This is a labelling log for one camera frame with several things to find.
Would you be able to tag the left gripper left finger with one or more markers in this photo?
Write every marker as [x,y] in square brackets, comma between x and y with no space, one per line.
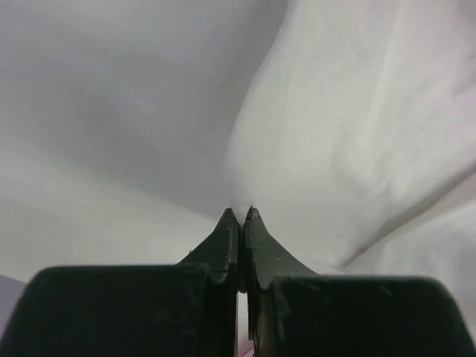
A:
[185,309]

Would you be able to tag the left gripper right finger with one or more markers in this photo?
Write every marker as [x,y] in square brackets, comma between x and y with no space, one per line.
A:
[294,311]

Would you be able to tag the white and green t shirt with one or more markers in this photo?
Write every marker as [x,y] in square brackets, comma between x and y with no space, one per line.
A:
[127,127]

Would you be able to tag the pink folded t shirt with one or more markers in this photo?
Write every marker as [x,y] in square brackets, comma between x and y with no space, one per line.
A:
[246,350]

